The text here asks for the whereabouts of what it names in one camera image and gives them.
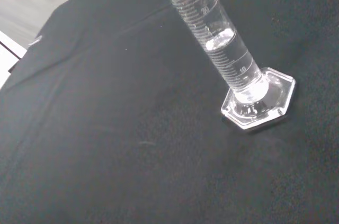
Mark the black bench cloth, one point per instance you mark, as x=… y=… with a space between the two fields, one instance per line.
x=106 y=134

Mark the clear cloth clip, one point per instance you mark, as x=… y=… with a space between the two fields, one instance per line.
x=35 y=41

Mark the white board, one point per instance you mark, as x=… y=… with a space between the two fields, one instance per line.
x=9 y=46

